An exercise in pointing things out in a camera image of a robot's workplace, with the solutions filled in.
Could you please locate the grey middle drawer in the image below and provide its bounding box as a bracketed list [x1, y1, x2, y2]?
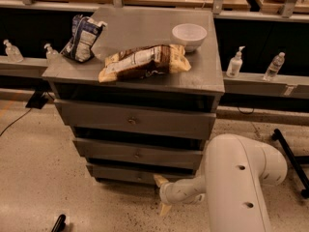
[73, 137, 202, 169]

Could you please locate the white pump bottle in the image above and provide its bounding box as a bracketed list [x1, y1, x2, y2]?
[226, 46, 243, 78]

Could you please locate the white bowl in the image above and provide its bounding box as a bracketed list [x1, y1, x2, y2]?
[172, 23, 208, 52]

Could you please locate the black floor cable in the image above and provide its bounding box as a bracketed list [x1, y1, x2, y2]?
[0, 108, 33, 137]

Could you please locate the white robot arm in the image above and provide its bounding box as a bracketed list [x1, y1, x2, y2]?
[154, 133, 288, 232]

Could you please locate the clear water bottle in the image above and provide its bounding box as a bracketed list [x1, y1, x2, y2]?
[263, 52, 285, 81]

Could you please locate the grey drawer cabinet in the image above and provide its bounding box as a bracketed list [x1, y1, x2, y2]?
[43, 7, 224, 174]

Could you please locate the grey drawer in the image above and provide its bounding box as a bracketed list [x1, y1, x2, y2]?
[73, 137, 202, 169]
[87, 163, 195, 185]
[55, 100, 216, 139]

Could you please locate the clear pump bottle near cabinet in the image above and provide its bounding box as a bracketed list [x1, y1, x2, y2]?
[44, 43, 59, 63]

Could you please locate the black stand leg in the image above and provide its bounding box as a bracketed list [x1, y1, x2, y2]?
[271, 129, 309, 199]

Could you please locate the clear pump bottle far left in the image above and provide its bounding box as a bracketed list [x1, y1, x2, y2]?
[3, 40, 23, 63]

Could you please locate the black object bottom edge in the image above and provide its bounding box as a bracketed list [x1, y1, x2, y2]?
[51, 214, 66, 232]

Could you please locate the blue white snack bag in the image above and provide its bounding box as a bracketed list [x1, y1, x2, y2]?
[61, 14, 107, 63]

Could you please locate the grey bottom drawer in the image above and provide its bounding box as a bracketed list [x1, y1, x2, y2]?
[87, 163, 195, 185]

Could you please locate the yellow brown chip bag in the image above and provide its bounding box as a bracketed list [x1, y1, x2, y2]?
[98, 44, 191, 82]

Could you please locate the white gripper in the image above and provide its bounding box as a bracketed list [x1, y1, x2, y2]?
[154, 174, 176, 217]

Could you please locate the grey shelf rail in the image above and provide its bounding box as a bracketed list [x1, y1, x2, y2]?
[0, 56, 309, 99]

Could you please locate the black floor box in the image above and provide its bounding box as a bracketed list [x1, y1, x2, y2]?
[26, 91, 48, 109]

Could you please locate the grey top drawer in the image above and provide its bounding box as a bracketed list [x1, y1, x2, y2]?
[55, 100, 216, 139]

